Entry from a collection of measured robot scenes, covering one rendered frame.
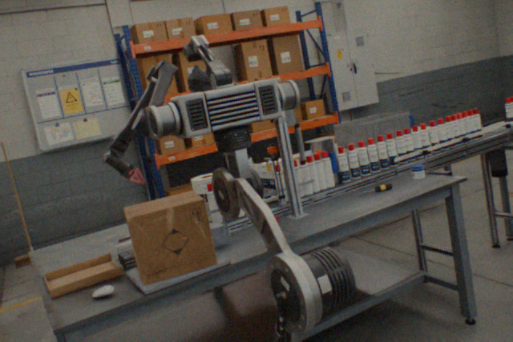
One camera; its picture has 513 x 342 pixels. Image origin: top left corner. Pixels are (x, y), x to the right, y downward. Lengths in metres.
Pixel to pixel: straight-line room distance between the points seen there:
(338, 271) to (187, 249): 0.68
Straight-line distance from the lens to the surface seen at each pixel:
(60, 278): 2.47
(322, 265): 1.53
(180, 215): 1.95
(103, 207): 6.90
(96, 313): 1.94
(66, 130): 6.65
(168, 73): 2.20
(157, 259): 1.98
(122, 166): 2.37
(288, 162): 2.47
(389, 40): 9.01
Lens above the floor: 1.51
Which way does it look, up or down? 7 degrees down
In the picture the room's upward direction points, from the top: 11 degrees counter-clockwise
